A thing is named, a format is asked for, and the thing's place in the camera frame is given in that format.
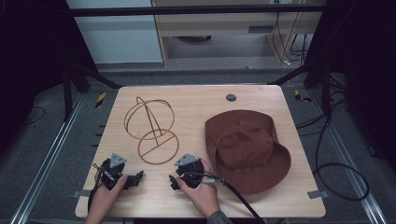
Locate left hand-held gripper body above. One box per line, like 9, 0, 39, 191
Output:
99, 152, 133, 191

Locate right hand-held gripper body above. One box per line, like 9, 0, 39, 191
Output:
173, 152, 207, 189

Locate brown bucket hat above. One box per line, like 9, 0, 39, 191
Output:
204, 109, 292, 196

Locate gold wire hat stand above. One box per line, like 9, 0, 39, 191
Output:
123, 95, 180, 166

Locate person's right hand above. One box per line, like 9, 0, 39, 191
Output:
176, 158, 221, 219

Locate person's left hand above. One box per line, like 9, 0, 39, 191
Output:
88, 170, 129, 220

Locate grey tape piece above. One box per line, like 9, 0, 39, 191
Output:
71, 189, 92, 199
306, 189, 330, 201

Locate yellow black striped tape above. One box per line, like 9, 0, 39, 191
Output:
94, 91, 107, 110
293, 89, 313, 104

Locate black metal stand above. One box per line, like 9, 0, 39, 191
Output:
61, 57, 124, 123
268, 57, 333, 119

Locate white cabinet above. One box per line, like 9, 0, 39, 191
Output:
65, 0, 163, 65

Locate black curtain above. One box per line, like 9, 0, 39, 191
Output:
0, 0, 98, 153
305, 0, 396, 174

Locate light wooden desk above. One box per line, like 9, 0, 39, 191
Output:
150, 0, 327, 68

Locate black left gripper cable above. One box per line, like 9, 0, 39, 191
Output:
87, 163, 108, 214

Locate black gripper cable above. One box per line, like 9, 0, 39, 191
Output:
182, 170, 266, 224
87, 163, 108, 214

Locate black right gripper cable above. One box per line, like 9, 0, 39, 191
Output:
182, 170, 266, 224

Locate aluminium floor rail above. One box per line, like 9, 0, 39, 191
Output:
310, 89, 389, 224
8, 92, 87, 224

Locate thin black floor cable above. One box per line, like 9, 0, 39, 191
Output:
21, 105, 47, 127

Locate looped black floor cable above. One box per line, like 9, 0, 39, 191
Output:
294, 90, 371, 203

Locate hanging black desk cables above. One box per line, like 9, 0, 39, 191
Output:
271, 11, 310, 67

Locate black horizontal frame bar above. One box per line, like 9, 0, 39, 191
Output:
66, 3, 329, 18

